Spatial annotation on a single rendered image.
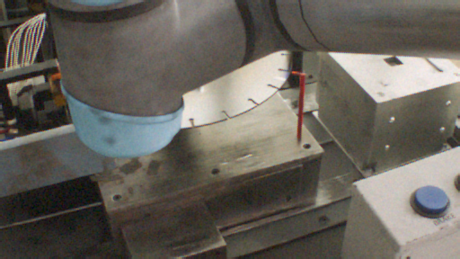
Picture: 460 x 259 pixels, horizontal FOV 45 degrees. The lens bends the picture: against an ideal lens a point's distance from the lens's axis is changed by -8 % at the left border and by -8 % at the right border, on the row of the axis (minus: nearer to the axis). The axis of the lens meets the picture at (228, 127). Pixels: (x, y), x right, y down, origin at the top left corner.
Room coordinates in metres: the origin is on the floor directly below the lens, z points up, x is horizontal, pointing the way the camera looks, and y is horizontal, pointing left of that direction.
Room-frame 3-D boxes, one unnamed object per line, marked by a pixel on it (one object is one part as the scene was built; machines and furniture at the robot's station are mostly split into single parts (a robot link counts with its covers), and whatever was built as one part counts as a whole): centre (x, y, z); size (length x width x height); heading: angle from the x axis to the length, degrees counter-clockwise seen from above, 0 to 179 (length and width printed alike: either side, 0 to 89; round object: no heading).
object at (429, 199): (0.45, -0.23, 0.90); 0.04 x 0.04 x 0.02
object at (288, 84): (0.92, -0.13, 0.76); 0.09 x 0.03 x 0.03; 110
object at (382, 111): (0.76, -0.26, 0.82); 0.18 x 0.18 x 0.15; 20
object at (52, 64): (0.63, 0.26, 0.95); 0.10 x 0.03 x 0.07; 110
